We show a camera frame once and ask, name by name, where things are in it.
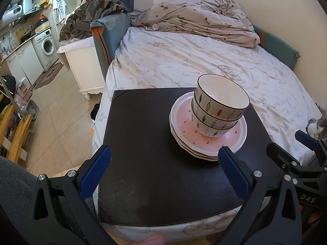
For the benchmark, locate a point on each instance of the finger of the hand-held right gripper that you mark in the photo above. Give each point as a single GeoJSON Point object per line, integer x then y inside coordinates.
{"type": "Point", "coordinates": [279, 155]}
{"type": "Point", "coordinates": [309, 139]}

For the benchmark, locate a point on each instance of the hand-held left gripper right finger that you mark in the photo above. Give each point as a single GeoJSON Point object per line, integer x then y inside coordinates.
{"type": "Point", "coordinates": [233, 176]}

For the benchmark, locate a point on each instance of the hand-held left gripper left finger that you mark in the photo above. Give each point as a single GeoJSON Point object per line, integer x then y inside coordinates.
{"type": "Point", "coordinates": [95, 173]}

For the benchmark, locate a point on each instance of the white fish-print bowl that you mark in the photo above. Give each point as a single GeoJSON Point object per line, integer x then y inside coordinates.
{"type": "Point", "coordinates": [201, 130]}
{"type": "Point", "coordinates": [224, 94]}
{"type": "Point", "coordinates": [201, 117]}

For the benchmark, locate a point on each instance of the person's left hand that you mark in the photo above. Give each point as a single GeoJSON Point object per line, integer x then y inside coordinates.
{"type": "Point", "coordinates": [150, 241]}

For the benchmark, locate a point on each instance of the grey and white cat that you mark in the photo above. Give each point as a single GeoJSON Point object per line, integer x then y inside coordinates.
{"type": "Point", "coordinates": [316, 130]}

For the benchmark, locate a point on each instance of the black leather mat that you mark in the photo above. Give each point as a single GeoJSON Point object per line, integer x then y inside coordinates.
{"type": "Point", "coordinates": [143, 132]}

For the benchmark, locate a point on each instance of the black cloth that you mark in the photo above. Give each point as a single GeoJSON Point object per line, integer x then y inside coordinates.
{"type": "Point", "coordinates": [95, 111]}

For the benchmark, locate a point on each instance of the yellow wooden rack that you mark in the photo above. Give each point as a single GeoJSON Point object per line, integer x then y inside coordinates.
{"type": "Point", "coordinates": [20, 132]}

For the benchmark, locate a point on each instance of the grey trousers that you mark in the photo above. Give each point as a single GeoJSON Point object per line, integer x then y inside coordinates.
{"type": "Point", "coordinates": [12, 196]}

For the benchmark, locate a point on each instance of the grey plastic bin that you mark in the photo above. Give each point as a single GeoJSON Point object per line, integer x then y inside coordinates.
{"type": "Point", "coordinates": [32, 109]}

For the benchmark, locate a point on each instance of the printed cardboard box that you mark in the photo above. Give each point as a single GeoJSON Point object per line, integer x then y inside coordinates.
{"type": "Point", "coordinates": [23, 93]}

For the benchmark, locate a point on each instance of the brown floor rug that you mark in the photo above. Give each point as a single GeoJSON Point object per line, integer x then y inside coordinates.
{"type": "Point", "coordinates": [49, 75]}

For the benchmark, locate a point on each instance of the white nightstand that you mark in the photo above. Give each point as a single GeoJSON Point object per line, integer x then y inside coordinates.
{"type": "Point", "coordinates": [81, 63]}

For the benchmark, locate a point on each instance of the dark bag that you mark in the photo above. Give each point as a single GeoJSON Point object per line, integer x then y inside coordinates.
{"type": "Point", "coordinates": [7, 84]}

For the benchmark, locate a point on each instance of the white kitchen cabinet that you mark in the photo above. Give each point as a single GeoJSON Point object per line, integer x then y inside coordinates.
{"type": "Point", "coordinates": [25, 61]}

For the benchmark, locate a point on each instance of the white washing machine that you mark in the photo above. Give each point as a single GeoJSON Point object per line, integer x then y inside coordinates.
{"type": "Point", "coordinates": [46, 46]}

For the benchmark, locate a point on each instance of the camouflage jacket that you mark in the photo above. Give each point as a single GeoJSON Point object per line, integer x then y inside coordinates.
{"type": "Point", "coordinates": [89, 12]}

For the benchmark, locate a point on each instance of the beige printed quilt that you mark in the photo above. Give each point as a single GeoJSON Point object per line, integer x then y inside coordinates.
{"type": "Point", "coordinates": [191, 12]}

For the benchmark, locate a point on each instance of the white hanging t-shirt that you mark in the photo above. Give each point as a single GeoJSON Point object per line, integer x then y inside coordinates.
{"type": "Point", "coordinates": [59, 7]}

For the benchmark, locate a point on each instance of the white water heater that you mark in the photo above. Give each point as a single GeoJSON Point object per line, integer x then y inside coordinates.
{"type": "Point", "coordinates": [25, 5]}

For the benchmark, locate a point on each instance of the white kitchen appliance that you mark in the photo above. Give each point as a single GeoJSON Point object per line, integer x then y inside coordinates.
{"type": "Point", "coordinates": [12, 10]}

